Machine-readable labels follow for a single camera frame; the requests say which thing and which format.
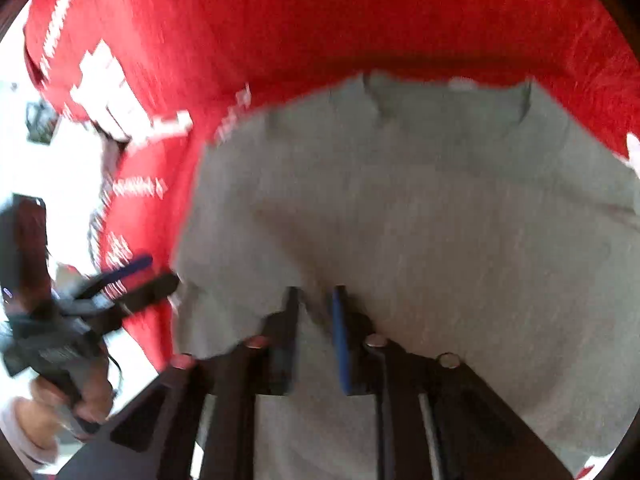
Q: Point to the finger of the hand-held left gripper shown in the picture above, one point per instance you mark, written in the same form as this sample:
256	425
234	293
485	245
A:
150	292
132	265

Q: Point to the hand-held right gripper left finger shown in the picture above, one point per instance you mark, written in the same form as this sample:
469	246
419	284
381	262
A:
291	340

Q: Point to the person's left hand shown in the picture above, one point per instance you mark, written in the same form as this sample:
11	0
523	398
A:
95	395

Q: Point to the red printed cloth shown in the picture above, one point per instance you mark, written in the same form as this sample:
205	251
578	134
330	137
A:
300	20

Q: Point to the small dark object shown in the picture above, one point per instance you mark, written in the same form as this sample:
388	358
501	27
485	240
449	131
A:
42	122

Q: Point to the grey towel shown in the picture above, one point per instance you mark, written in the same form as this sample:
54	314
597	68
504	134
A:
400	210

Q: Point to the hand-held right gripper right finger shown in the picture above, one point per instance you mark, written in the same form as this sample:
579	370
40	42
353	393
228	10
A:
341	345

